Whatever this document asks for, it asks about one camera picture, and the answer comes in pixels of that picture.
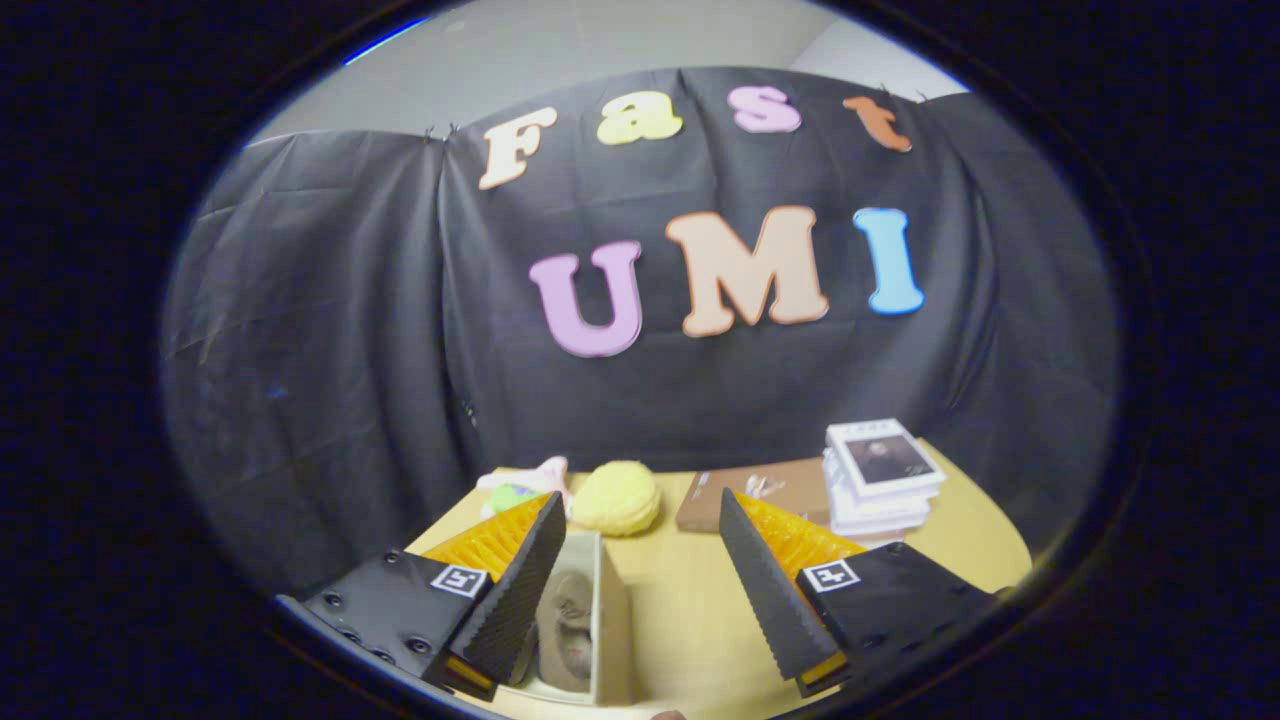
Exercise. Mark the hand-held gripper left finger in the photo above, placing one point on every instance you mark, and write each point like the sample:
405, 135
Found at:
520, 590

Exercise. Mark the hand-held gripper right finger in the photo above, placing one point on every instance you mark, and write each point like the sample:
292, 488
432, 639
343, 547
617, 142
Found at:
765, 590

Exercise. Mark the beige storage box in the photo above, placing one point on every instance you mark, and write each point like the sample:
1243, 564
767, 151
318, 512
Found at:
612, 630

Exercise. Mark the brown book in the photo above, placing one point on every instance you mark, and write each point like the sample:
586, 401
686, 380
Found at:
780, 485

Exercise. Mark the green and pink plush toy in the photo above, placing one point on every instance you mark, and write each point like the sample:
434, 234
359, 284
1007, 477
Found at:
530, 482

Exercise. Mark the stack of white books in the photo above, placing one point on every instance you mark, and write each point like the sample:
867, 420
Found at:
870, 512

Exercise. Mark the yellow plush ball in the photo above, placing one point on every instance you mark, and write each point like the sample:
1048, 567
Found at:
615, 498

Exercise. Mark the white book with portrait cover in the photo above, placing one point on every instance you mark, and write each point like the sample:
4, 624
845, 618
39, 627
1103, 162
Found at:
885, 458

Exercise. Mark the black backdrop cloth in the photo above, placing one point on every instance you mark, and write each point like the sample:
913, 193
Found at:
400, 330

